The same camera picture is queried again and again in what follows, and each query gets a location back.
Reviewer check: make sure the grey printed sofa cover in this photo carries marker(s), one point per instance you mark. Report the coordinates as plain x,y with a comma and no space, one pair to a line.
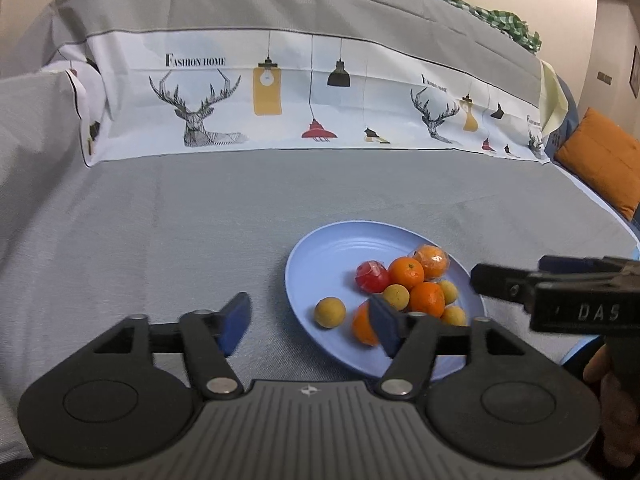
158,156

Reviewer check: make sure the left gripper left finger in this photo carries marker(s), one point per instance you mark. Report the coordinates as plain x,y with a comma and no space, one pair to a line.
209,338

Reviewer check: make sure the framed wall picture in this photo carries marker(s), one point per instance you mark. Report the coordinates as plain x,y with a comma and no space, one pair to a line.
634,77

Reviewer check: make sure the bare orange mandarin back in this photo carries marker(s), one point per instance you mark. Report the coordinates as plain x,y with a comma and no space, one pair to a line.
428,298

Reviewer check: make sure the red tomato back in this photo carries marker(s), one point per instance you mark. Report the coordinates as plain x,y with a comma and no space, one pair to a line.
372,277

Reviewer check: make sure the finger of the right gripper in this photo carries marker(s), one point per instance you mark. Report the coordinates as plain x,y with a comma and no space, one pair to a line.
572,265
500,282

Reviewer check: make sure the blue plastic plate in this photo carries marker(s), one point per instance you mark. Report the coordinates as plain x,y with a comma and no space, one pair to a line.
323,264

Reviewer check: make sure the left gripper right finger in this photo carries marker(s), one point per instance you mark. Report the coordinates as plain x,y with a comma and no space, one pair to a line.
410,341

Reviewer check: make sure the bare orange mandarin front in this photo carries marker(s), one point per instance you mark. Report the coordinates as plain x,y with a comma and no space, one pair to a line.
406,271

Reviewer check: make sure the cream yellow cloth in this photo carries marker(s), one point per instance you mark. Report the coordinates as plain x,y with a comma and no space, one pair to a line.
553,105

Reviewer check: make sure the wall switch plate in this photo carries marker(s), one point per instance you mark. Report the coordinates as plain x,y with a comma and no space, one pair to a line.
604,78

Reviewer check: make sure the yellow-green fruit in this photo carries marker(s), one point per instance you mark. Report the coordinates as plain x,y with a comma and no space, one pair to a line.
397,296
449,290
454,316
329,313

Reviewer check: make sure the orange cushion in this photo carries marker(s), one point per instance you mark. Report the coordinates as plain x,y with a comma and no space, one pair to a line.
606,158

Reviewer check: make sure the person right hand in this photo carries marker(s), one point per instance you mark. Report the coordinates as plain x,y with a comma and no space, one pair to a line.
620,415

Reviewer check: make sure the bare orange mandarin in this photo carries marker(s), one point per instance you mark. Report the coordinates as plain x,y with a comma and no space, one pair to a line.
428,298
406,271

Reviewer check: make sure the plastic large orange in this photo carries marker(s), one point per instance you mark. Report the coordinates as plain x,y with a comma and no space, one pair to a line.
434,261

